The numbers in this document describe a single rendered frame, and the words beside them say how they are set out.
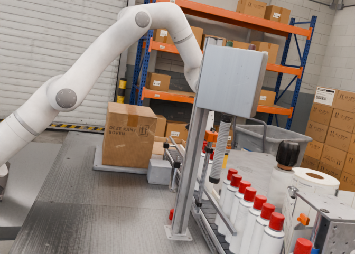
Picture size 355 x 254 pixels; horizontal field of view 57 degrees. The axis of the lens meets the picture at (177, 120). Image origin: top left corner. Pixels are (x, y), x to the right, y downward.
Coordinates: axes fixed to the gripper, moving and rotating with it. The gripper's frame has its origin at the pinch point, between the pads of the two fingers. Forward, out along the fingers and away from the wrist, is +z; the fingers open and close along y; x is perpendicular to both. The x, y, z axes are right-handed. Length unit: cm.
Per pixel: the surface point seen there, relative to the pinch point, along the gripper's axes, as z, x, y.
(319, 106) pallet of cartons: -7, 259, 248
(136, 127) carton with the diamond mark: 0.6, 14.0, -28.0
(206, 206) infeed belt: 18.5, -30.4, -1.1
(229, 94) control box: -28, -53, -10
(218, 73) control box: -33, -51, -14
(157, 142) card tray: 23, 74, -5
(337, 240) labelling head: -3, -87, 8
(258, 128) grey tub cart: 30, 222, 144
